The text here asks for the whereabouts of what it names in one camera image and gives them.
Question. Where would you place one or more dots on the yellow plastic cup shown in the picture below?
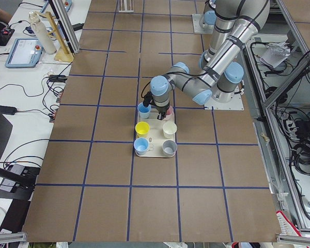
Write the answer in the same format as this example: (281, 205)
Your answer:
(142, 129)

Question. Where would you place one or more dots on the cream rectangular tray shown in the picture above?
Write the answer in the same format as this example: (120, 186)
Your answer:
(155, 136)

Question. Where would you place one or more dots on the blue plastic cup near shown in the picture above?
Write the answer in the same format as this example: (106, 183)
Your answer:
(143, 112)

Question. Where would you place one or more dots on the blue teach pendant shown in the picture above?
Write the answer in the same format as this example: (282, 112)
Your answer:
(25, 53)

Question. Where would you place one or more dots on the pink plastic cup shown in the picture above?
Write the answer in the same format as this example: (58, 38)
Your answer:
(169, 113)

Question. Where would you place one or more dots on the grey plastic cup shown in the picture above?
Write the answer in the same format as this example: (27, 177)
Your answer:
(169, 148)

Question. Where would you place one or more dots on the cream plastic cup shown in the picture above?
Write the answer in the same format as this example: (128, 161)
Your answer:
(169, 129)

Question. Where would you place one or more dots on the aluminium frame post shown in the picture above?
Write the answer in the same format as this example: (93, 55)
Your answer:
(65, 24)

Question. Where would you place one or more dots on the beige water bottle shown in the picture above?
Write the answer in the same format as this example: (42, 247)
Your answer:
(41, 33)

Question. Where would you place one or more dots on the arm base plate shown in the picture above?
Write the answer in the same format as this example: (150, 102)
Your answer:
(226, 95)
(199, 26)

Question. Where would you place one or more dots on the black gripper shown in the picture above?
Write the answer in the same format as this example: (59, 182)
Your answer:
(161, 109)

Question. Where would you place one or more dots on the light blue plastic cup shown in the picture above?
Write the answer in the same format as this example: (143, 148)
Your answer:
(141, 146)

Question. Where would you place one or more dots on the wooden cup stand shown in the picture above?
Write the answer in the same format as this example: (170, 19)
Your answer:
(63, 53)

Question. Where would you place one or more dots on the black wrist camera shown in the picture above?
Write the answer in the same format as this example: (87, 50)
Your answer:
(148, 99)

